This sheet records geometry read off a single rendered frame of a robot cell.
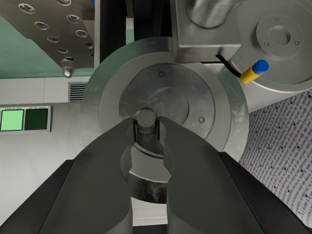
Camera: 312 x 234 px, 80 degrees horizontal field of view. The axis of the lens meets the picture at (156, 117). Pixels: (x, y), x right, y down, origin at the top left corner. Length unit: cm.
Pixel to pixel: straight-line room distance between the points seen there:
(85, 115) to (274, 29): 20
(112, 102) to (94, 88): 2
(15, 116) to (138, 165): 48
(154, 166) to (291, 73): 16
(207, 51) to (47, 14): 33
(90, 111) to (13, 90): 346
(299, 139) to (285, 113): 4
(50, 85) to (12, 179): 284
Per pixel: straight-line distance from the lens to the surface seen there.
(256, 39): 22
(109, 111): 16
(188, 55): 17
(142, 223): 52
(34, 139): 57
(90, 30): 41
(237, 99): 18
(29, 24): 47
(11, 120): 60
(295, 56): 24
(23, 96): 351
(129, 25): 64
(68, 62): 57
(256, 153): 38
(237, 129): 18
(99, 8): 22
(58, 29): 46
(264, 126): 36
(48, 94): 333
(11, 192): 60
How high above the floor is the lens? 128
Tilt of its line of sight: 11 degrees down
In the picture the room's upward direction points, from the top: 177 degrees clockwise
